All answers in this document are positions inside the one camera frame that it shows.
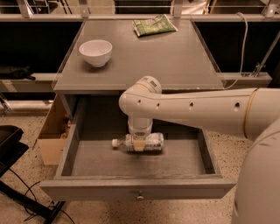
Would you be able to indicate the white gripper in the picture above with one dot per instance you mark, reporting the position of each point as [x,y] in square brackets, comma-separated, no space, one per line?
[140,130]

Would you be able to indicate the blue label plastic bottle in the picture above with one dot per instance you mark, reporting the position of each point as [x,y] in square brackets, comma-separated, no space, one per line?
[153,142]

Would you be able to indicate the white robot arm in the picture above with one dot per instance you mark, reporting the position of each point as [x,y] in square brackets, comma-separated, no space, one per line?
[253,113]

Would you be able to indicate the metal drawer knob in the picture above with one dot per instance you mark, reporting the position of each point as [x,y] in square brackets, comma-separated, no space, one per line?
[140,196]

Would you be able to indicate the grey open drawer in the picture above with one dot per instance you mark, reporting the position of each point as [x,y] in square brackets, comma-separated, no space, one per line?
[91,169]

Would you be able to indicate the cardboard box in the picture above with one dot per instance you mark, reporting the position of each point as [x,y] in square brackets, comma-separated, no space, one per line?
[53,135]

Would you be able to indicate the grey cabinet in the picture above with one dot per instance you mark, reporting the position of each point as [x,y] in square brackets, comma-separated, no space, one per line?
[176,59]

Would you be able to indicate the white ceramic bowl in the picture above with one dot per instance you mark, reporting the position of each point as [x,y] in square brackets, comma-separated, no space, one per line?
[96,52]

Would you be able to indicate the green snack bag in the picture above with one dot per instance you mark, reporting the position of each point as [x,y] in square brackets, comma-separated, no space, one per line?
[156,25]

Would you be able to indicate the black cloth on shelf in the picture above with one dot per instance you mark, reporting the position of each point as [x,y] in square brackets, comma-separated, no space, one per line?
[16,73]

